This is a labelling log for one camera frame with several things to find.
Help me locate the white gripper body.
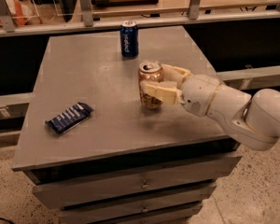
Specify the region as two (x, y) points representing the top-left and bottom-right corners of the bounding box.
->
(181, 75), (221, 117)

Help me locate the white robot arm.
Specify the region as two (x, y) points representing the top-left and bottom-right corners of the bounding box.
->
(140, 64), (280, 151)

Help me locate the grey metal railing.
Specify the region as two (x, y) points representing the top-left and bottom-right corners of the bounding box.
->
(0, 0), (280, 37)

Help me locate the orange white bag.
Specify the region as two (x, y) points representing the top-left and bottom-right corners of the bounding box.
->
(0, 0), (42, 26)

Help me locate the grey drawer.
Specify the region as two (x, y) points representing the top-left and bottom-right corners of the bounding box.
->
(59, 182), (217, 224)
(33, 152), (241, 209)
(92, 202), (203, 224)

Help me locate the top grey drawer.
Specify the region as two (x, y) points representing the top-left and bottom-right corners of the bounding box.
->
(33, 152), (241, 209)

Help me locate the orange soda can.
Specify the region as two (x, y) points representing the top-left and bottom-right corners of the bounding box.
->
(138, 61), (164, 109)

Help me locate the blue snack bag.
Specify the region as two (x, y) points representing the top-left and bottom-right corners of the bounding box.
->
(45, 102), (93, 135)

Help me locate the grey drawer cabinet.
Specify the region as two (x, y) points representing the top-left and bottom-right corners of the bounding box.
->
(13, 26), (240, 224)

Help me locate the bottom grey drawer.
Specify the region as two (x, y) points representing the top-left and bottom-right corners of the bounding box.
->
(92, 202), (203, 224)

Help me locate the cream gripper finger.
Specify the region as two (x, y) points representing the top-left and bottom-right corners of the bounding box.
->
(161, 64), (192, 85)
(140, 80), (182, 105)

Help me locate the middle grey drawer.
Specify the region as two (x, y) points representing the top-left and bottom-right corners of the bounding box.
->
(59, 182), (217, 224)

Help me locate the blue pepsi can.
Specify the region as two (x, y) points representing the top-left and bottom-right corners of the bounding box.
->
(119, 21), (138, 58)

